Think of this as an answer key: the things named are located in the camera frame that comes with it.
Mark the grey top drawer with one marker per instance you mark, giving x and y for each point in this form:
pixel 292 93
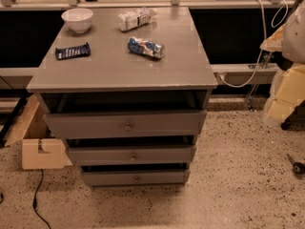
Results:
pixel 125 124

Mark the grey drawer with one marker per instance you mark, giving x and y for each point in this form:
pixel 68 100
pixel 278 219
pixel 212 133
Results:
pixel 125 124
pixel 92 156
pixel 135 177

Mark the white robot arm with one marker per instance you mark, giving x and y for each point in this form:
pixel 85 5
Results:
pixel 288 87

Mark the grey drawer cabinet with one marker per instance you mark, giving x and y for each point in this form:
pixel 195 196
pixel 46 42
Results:
pixel 113 79

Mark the grey middle drawer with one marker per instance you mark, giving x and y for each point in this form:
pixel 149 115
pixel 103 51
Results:
pixel 92 156

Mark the grey bottom drawer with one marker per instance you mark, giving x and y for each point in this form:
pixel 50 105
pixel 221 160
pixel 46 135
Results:
pixel 135 177

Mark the crushed blue silver can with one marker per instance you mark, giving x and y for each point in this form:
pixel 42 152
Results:
pixel 146 47

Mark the dark blue snack bar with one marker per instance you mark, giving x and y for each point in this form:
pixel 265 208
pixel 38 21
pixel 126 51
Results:
pixel 73 52

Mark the white plastic bottle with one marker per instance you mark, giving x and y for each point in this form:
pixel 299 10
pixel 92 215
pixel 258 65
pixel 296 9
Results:
pixel 135 18

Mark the white ceramic bowl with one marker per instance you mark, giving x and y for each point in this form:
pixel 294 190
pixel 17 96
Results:
pixel 78 20

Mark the wooden box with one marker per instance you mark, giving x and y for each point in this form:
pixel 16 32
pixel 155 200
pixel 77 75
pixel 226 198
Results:
pixel 38 149

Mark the thin metal pole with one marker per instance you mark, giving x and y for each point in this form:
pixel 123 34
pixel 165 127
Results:
pixel 263 61

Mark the black wheel caster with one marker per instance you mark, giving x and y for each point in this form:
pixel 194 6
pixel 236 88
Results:
pixel 298 167

